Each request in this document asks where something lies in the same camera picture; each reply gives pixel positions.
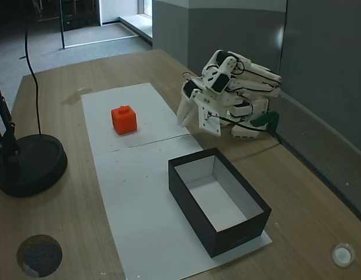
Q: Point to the orange cube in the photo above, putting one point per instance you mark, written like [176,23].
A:
[125,119]

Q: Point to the dark brown open box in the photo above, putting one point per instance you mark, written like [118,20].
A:
[192,186]

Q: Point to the white paper sheet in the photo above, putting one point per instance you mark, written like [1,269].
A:
[139,204]
[125,96]

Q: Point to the green table clamp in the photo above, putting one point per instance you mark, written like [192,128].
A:
[266,118]

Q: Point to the clear tape strip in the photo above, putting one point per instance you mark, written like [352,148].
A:
[75,97]

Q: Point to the black vertical pole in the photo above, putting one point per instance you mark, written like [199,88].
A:
[62,26]

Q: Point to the black desk lamp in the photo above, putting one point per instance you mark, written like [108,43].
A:
[28,166]

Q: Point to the small white round cap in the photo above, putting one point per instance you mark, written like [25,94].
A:
[343,254]

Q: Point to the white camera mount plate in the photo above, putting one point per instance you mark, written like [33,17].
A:
[209,125]

